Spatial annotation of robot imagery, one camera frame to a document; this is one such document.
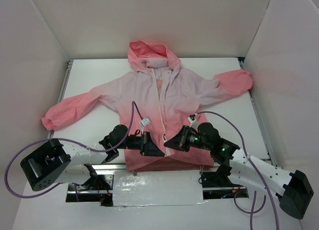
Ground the white foil-taped panel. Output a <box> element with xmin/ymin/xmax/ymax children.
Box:
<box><xmin>113</xmin><ymin>170</ymin><xmax>205</xmax><ymax>207</ymax></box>

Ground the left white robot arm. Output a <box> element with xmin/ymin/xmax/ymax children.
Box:
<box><xmin>20</xmin><ymin>124</ymin><xmax>164</xmax><ymax>191</ymax></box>

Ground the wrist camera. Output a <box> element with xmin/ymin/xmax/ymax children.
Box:
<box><xmin>187</xmin><ymin>114</ymin><xmax>197</xmax><ymax>123</ymax></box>
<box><xmin>140</xmin><ymin>117</ymin><xmax>151</xmax><ymax>127</ymax></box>

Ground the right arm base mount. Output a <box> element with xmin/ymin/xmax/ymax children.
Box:
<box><xmin>198</xmin><ymin>170</ymin><xmax>248</xmax><ymax>200</ymax></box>

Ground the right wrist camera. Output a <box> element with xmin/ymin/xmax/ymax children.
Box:
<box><xmin>187</xmin><ymin>114</ymin><xmax>197</xmax><ymax>123</ymax></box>

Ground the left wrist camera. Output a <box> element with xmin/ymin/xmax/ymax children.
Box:
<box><xmin>140</xmin><ymin>117</ymin><xmax>151</xmax><ymax>127</ymax></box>

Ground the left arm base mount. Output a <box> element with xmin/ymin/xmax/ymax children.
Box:
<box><xmin>65</xmin><ymin>164</ymin><xmax>114</xmax><ymax>207</ymax></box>

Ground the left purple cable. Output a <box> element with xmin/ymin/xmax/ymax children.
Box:
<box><xmin>4</xmin><ymin>101</ymin><xmax>144</xmax><ymax>199</ymax></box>

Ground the pink gradient hooded jacket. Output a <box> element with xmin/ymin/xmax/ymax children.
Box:
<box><xmin>41</xmin><ymin>40</ymin><xmax>253</xmax><ymax>172</ymax></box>

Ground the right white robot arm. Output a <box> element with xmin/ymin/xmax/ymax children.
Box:
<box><xmin>164</xmin><ymin>122</ymin><xmax>314</xmax><ymax>220</ymax></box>

